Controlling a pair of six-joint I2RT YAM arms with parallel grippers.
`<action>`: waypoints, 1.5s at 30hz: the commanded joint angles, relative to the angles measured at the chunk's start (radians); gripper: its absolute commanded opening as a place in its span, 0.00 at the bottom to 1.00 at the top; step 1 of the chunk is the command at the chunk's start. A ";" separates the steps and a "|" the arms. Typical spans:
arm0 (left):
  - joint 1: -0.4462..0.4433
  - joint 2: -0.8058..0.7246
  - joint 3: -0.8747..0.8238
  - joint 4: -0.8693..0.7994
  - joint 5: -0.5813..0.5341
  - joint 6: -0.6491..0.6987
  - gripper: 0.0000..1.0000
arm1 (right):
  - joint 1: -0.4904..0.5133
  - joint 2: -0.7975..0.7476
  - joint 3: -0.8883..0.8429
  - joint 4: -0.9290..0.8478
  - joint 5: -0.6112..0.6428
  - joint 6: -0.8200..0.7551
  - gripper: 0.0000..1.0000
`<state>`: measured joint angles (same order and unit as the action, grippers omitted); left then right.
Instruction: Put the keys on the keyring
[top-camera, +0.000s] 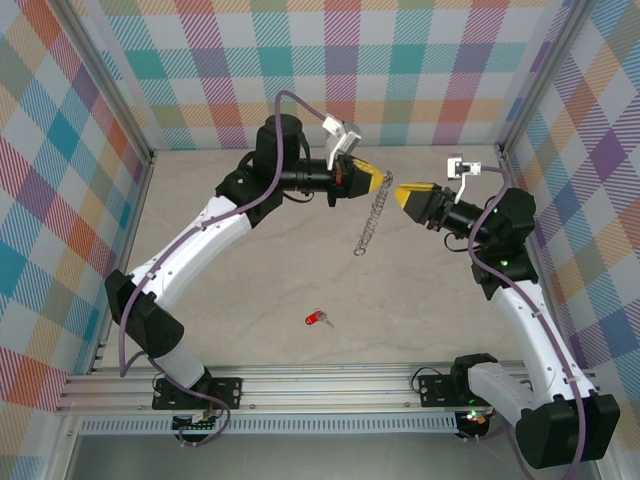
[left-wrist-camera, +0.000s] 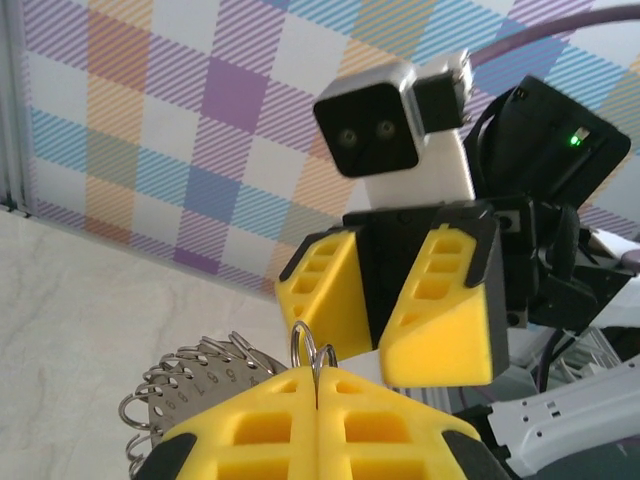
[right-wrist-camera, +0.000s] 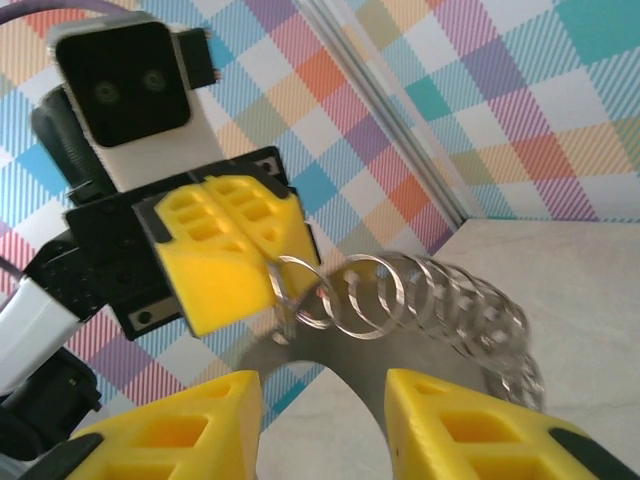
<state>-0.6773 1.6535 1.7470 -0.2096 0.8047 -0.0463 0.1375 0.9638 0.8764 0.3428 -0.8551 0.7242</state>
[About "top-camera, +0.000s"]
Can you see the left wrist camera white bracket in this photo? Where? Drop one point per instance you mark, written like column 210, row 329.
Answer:
column 345, row 137

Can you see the grey metal lower panel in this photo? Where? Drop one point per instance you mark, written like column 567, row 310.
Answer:
column 325, row 457

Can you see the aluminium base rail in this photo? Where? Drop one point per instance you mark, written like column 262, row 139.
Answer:
column 325, row 390

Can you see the aluminium side rail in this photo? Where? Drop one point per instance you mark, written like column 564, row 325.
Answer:
column 552, row 310
column 135, row 210

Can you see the large keyring with small rings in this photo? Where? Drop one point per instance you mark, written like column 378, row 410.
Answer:
column 370, row 225

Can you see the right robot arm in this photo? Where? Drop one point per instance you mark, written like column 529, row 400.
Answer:
column 525, row 320

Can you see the aluminium frame post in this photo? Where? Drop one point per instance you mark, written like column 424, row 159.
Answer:
column 545, row 75
column 110, row 85

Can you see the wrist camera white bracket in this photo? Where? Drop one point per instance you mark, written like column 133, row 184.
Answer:
column 457, row 167
column 345, row 137

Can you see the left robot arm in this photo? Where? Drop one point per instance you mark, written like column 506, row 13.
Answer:
column 200, row 240

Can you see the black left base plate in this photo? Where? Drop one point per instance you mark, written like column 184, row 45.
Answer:
column 230, row 392

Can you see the key with red cap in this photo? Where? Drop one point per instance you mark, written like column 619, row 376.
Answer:
column 312, row 317

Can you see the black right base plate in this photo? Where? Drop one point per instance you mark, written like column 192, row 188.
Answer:
column 435, row 392

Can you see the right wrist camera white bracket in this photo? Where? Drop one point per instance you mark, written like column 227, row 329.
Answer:
column 457, row 167

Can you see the small controller circuit board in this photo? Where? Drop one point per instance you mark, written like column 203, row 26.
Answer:
column 192, row 425
column 472, row 422

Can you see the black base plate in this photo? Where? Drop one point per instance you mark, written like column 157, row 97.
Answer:
column 435, row 392
column 230, row 392

